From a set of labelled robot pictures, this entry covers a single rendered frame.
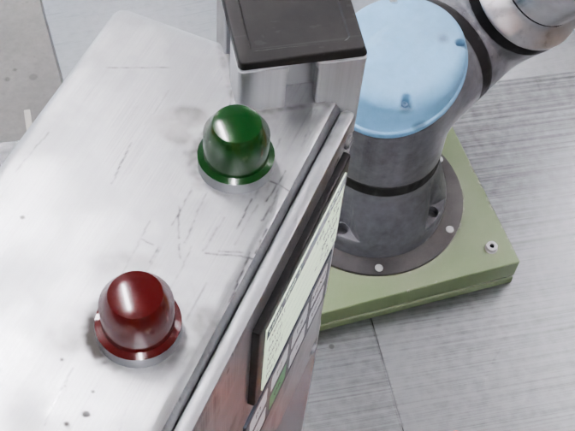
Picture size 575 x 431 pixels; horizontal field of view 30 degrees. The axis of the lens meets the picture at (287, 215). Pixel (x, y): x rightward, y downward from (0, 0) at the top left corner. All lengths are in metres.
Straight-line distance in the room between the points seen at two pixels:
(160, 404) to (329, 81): 0.13
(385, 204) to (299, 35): 0.66
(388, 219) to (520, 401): 0.22
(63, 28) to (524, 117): 0.55
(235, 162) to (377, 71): 0.58
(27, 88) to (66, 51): 1.09
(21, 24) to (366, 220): 1.58
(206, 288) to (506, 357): 0.77
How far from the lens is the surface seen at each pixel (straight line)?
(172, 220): 0.35
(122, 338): 0.31
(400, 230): 1.04
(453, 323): 1.09
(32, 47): 2.45
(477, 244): 1.10
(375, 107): 0.91
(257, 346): 0.36
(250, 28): 0.37
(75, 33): 1.31
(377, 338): 1.07
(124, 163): 0.36
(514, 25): 0.97
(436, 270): 1.07
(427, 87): 0.91
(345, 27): 0.37
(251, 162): 0.35
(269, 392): 0.43
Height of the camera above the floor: 1.76
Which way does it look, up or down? 55 degrees down
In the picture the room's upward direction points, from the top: 6 degrees clockwise
